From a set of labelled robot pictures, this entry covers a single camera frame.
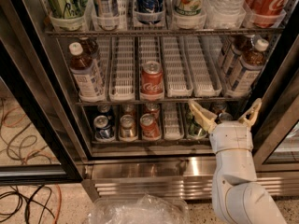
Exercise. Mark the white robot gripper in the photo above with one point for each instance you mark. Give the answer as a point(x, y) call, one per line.
point(231, 137)

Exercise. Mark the tea bottle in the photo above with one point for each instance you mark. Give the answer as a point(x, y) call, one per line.
point(90, 47)
point(248, 67)
point(231, 50)
point(87, 74)

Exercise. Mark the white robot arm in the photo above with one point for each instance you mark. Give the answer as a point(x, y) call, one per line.
point(237, 198)

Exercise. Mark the white bottom shelf tray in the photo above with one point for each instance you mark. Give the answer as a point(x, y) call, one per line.
point(172, 124)

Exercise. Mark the white shelf tray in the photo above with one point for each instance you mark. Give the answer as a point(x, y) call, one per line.
point(176, 71)
point(122, 73)
point(205, 79)
point(172, 124)

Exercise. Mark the red cola can middle shelf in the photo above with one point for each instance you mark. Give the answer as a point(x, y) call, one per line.
point(151, 78)

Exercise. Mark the red coca-cola bottle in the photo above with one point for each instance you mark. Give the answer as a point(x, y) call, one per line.
point(265, 13)

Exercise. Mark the fridge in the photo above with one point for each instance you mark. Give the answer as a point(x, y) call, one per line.
point(35, 60)

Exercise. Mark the orange can front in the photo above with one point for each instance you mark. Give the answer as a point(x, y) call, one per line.
point(224, 116)

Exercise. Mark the green can front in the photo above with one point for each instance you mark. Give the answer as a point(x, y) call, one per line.
point(194, 130)

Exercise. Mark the red can front bottom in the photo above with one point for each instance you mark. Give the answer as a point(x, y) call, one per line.
point(149, 126)

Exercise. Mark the gold can front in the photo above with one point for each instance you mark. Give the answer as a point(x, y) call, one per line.
point(128, 129)

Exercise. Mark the clear plastic bin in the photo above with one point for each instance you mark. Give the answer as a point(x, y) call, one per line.
point(146, 209)

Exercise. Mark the blue pepsi can front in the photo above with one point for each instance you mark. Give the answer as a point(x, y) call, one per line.
point(103, 127)

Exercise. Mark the silver tall can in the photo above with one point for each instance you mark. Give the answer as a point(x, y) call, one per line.
point(106, 8)

